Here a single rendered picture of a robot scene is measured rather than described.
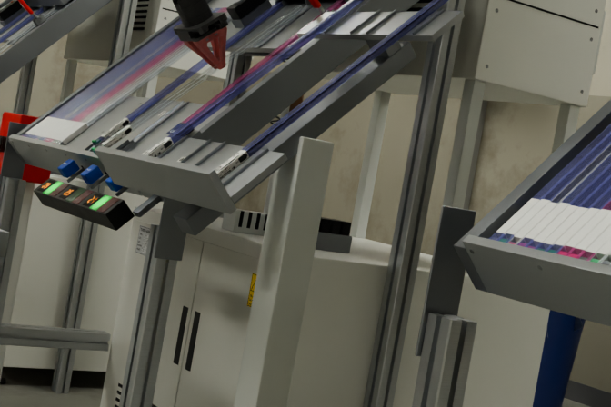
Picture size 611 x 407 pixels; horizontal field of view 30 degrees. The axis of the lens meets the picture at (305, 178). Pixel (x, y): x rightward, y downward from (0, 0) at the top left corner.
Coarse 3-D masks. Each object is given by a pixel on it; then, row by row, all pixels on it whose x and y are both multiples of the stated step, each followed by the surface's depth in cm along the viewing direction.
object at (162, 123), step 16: (112, 112) 228; (128, 112) 222; (144, 112) 217; (160, 112) 213; (176, 112) 208; (192, 112) 204; (96, 128) 223; (144, 128) 209; (160, 128) 205; (80, 144) 220; (96, 144) 212; (128, 144) 204; (144, 144) 202
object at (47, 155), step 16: (16, 144) 239; (32, 144) 230; (48, 144) 222; (32, 160) 238; (48, 160) 228; (64, 160) 219; (80, 160) 210; (96, 160) 202; (80, 176) 218; (128, 192) 200; (144, 192) 193
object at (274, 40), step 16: (224, 0) 258; (272, 0) 239; (304, 0) 228; (336, 0) 218; (272, 16) 229; (304, 16) 219; (256, 32) 226; (288, 32) 216; (256, 48) 217; (272, 48) 213
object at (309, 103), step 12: (444, 0) 173; (420, 12) 172; (432, 12) 172; (408, 24) 170; (396, 36) 169; (372, 48) 168; (384, 48) 168; (360, 60) 166; (372, 60) 167; (348, 72) 164; (336, 84) 163; (312, 96) 162; (324, 96) 162; (300, 108) 160; (288, 120) 159; (264, 132) 158; (276, 132) 158; (252, 144) 156; (264, 144) 157
